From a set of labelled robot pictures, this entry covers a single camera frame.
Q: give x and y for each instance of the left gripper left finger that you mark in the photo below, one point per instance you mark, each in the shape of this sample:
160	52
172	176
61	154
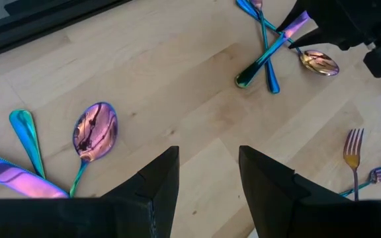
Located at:
137	211

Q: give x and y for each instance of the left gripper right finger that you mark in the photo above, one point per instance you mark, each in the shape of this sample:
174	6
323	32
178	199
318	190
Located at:
276	205

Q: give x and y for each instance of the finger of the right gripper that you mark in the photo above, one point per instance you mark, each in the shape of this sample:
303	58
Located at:
294	13
309	39

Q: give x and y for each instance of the iridescent rainbow table knife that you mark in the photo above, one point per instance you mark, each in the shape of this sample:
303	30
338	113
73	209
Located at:
263	57
15	176

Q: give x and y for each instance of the iridescent rainbow spoon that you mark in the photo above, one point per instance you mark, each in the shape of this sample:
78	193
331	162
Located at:
319	63
94	132

